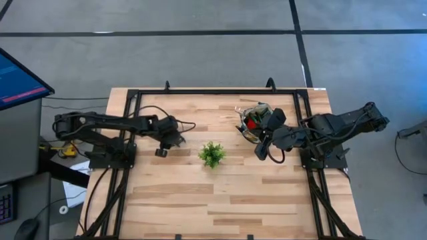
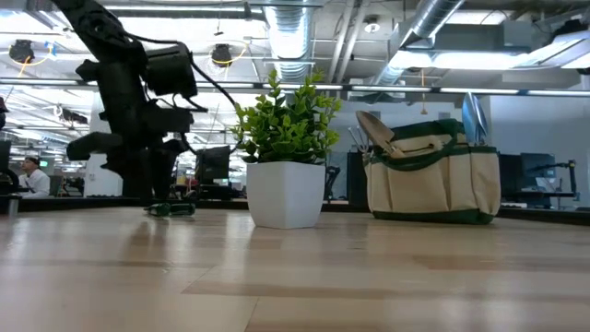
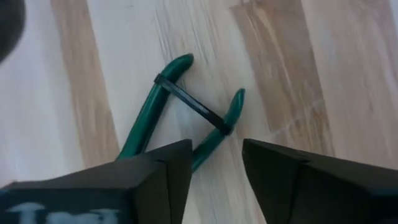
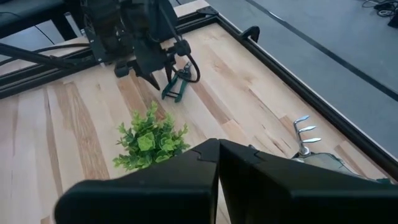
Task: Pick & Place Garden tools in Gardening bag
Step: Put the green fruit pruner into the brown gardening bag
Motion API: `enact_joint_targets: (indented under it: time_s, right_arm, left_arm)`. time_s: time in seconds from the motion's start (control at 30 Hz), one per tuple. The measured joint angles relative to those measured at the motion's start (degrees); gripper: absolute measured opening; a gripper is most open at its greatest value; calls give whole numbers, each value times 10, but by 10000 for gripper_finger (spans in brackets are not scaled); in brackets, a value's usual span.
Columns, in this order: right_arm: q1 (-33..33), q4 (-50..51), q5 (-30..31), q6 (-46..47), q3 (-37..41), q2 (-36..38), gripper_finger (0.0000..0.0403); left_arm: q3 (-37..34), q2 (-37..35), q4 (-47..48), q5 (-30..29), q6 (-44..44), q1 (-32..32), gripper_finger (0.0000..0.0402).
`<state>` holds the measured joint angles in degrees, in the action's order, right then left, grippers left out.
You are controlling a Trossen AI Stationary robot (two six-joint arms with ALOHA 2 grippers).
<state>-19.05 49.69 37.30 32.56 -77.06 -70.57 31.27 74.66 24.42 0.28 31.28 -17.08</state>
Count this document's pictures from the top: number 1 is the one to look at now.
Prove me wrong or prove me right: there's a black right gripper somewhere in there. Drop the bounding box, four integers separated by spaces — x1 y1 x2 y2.
266 108 310 151

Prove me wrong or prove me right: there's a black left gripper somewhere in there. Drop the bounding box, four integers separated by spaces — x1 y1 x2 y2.
146 115 187 150

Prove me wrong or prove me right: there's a cream canvas bag green trim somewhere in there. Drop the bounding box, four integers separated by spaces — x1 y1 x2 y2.
235 102 278 145

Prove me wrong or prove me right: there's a green plant in white pot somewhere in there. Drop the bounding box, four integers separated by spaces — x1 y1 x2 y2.
197 141 228 169

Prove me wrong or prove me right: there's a yellow clamp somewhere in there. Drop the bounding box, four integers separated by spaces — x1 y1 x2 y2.
39 135 78 159

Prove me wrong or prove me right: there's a white paper sheet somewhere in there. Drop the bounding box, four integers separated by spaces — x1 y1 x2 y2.
61 159 91 208

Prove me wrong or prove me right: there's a black stand leg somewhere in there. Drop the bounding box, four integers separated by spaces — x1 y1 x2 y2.
38 159 91 189

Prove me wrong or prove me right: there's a grey tripod leg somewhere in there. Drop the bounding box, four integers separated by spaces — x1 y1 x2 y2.
396 119 427 140

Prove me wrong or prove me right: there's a blue screen monitor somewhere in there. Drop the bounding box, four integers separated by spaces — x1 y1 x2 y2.
0 47 55 111

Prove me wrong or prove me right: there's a black computer mouse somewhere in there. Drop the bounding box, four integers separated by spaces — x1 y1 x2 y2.
12 217 40 240

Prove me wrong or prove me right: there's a black keyboard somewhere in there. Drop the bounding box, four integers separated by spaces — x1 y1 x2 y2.
0 184 17 225

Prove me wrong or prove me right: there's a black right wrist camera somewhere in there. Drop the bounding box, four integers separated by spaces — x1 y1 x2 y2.
254 139 272 161

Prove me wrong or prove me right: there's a black metal table frame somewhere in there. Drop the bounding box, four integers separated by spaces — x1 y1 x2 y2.
71 77 368 240

